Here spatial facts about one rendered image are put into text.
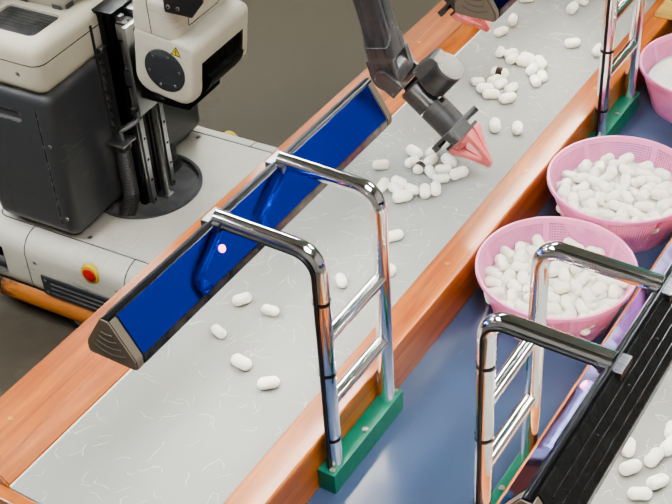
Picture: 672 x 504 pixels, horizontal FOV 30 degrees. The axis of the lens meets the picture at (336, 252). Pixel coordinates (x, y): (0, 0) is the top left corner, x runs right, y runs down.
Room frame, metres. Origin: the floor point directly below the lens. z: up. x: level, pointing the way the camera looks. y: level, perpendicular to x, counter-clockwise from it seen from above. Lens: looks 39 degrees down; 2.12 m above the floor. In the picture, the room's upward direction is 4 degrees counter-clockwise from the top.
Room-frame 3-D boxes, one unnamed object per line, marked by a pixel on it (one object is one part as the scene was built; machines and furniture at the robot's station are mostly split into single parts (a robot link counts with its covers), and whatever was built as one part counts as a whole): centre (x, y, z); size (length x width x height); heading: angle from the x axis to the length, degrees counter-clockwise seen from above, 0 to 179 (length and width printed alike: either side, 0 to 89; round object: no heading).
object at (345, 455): (1.34, 0.05, 0.90); 0.20 x 0.19 x 0.45; 145
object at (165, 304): (1.39, 0.11, 1.08); 0.62 x 0.08 x 0.07; 145
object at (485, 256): (1.57, -0.36, 0.72); 0.27 x 0.27 x 0.10
